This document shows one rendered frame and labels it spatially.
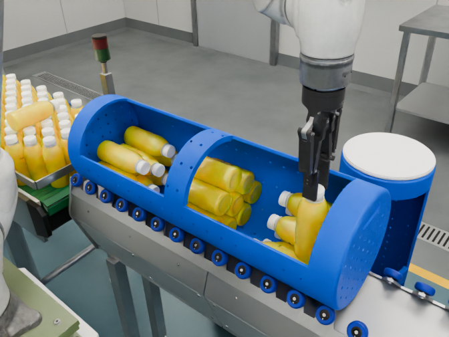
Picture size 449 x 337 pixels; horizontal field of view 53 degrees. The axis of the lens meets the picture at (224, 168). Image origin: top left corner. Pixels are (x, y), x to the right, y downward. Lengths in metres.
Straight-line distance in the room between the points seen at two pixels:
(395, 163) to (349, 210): 0.56
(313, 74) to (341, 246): 0.34
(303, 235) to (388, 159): 0.58
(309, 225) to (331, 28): 0.41
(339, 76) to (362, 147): 0.76
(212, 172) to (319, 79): 0.46
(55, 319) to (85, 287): 1.56
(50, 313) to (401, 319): 0.76
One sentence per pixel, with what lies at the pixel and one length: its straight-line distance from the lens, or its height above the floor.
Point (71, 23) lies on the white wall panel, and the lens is 6.37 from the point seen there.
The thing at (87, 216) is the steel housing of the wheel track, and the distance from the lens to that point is 1.55.
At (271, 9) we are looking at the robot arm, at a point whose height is 1.58.
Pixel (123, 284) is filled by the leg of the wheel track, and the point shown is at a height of 0.51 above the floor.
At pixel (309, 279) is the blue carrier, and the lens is 0.96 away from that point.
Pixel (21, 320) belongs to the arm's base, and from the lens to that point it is 0.99.
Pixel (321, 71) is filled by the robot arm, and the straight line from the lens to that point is 0.77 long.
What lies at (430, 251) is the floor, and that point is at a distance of 2.79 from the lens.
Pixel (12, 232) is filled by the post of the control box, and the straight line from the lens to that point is 1.73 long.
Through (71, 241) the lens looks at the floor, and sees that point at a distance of 2.84.
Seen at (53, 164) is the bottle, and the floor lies 1.00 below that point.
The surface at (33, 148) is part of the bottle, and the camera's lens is 1.61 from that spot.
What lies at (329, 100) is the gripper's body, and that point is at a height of 1.46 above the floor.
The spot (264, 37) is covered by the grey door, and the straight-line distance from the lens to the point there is 5.10.
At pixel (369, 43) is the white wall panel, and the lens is 4.55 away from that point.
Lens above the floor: 1.78
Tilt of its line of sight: 33 degrees down
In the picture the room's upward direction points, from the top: 2 degrees counter-clockwise
